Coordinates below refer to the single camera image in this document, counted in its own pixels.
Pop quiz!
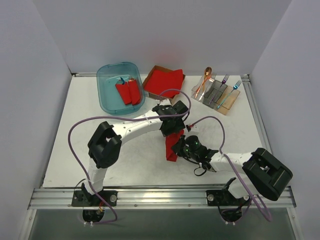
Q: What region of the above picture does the blue transparent plastic bin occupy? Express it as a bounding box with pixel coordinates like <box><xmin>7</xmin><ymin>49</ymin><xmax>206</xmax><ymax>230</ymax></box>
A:
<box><xmin>96</xmin><ymin>62</ymin><xmax>145</xmax><ymax>116</ymax></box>

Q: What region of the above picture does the aluminium front rail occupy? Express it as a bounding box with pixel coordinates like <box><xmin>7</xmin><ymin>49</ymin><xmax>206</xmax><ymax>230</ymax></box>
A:
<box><xmin>29</xmin><ymin>186</ymin><xmax>297</xmax><ymax>210</ymax></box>

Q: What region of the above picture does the blue metallic fork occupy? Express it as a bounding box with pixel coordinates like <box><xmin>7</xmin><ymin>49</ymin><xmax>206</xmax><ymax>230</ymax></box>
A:
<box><xmin>217</xmin><ymin>80</ymin><xmax>242</xmax><ymax>109</ymax></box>

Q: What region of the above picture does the rolled red napkin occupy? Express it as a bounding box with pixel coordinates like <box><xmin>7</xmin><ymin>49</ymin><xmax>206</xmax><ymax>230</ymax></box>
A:
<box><xmin>115</xmin><ymin>82</ymin><xmax>132</xmax><ymax>105</ymax></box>
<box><xmin>128</xmin><ymin>78</ymin><xmax>141</xmax><ymax>106</ymax></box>

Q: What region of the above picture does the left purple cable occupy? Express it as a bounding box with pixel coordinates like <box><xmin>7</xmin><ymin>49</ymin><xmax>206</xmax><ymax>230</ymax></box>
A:
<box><xmin>67</xmin><ymin>88</ymin><xmax>192</xmax><ymax>224</ymax></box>

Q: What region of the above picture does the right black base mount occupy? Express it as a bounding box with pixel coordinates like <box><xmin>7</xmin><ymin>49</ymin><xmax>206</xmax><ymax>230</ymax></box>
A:
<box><xmin>205</xmin><ymin>189</ymin><xmax>249</xmax><ymax>207</ymax></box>

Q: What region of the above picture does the red napkin stack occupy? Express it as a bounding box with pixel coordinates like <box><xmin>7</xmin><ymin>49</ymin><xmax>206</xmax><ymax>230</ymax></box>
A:
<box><xmin>144</xmin><ymin>69</ymin><xmax>184</xmax><ymax>96</ymax></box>

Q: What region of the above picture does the clear acrylic utensil holder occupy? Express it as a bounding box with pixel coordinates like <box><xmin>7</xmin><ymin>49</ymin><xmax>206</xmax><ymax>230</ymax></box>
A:
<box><xmin>191</xmin><ymin>75</ymin><xmax>242</xmax><ymax>116</ymax></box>

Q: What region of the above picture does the red paper napkin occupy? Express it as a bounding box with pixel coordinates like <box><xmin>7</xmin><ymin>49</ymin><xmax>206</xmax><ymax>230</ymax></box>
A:
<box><xmin>165</xmin><ymin>129</ymin><xmax>185</xmax><ymax>162</ymax></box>

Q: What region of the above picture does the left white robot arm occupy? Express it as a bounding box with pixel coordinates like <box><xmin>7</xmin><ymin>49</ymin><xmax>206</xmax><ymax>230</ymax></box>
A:
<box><xmin>83</xmin><ymin>100</ymin><xmax>188</xmax><ymax>206</ymax></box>

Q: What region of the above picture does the copper metallic spoon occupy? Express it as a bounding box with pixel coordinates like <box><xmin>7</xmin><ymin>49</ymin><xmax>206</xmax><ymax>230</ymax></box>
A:
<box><xmin>195</xmin><ymin>66</ymin><xmax>212</xmax><ymax>97</ymax></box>

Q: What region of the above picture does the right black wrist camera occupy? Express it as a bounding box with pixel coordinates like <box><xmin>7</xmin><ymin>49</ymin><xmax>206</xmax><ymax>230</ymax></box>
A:
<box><xmin>185</xmin><ymin>135</ymin><xmax>208</xmax><ymax>155</ymax></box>

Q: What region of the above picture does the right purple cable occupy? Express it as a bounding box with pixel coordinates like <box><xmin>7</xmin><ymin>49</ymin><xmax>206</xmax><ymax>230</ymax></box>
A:
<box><xmin>185</xmin><ymin>115</ymin><xmax>273</xmax><ymax>223</ymax></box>

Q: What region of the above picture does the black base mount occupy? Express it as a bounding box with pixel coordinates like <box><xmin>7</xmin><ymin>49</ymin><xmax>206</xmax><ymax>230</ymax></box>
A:
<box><xmin>205</xmin><ymin>189</ymin><xmax>249</xmax><ymax>207</ymax></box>
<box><xmin>71</xmin><ymin>190</ymin><xmax>118</xmax><ymax>207</ymax></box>

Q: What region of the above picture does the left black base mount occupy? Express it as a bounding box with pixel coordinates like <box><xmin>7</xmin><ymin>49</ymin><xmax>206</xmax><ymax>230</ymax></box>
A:
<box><xmin>71</xmin><ymin>190</ymin><xmax>118</xmax><ymax>207</ymax></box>

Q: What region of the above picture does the right rolled red napkin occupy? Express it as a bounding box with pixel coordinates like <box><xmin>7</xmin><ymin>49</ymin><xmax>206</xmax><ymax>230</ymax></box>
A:
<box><xmin>128</xmin><ymin>78</ymin><xmax>141</xmax><ymax>106</ymax></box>

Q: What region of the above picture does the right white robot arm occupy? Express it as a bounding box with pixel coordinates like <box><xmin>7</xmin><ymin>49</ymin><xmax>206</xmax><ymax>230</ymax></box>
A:
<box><xmin>171</xmin><ymin>135</ymin><xmax>293</xmax><ymax>201</ymax></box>

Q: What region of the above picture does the silver fork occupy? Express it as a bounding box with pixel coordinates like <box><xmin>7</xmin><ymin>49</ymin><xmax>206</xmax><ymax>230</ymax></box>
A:
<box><xmin>203</xmin><ymin>73</ymin><xmax>216</xmax><ymax>93</ymax></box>

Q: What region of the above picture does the purple metallic fork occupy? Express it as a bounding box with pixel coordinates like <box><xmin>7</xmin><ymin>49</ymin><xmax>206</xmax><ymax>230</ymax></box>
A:
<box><xmin>208</xmin><ymin>74</ymin><xmax>230</xmax><ymax>106</ymax></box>

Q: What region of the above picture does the left rolled red napkin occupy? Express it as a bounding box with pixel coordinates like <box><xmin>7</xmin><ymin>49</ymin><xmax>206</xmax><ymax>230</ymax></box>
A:
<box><xmin>115</xmin><ymin>82</ymin><xmax>132</xmax><ymax>105</ymax></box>

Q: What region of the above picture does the purple cable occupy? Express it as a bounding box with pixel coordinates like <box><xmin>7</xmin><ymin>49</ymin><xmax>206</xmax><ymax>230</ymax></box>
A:
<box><xmin>185</xmin><ymin>115</ymin><xmax>273</xmax><ymax>223</ymax></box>
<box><xmin>67</xmin><ymin>88</ymin><xmax>192</xmax><ymax>224</ymax></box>

